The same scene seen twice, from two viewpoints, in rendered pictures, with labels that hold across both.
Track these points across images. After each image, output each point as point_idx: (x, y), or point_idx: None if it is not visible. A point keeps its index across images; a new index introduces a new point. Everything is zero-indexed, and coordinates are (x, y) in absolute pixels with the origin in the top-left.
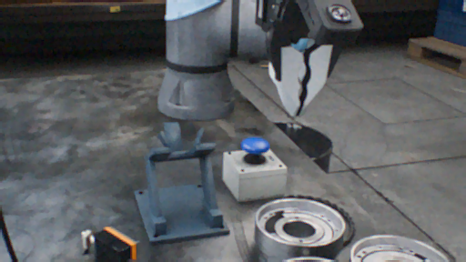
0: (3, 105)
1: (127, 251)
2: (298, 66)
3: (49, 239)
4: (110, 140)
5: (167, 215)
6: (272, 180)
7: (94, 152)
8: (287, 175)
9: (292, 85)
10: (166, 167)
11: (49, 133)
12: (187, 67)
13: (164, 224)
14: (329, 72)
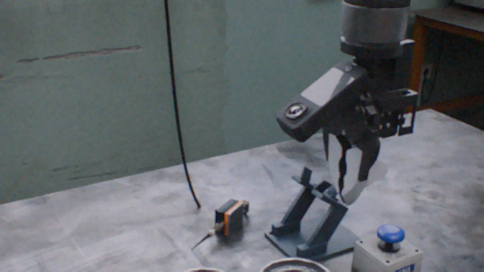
0: (420, 137)
1: (221, 214)
2: (338, 156)
3: (251, 198)
4: (408, 189)
5: (302, 233)
6: (375, 268)
7: (380, 188)
8: None
9: (334, 170)
10: (383, 222)
11: (394, 164)
12: None
13: (275, 228)
14: (359, 175)
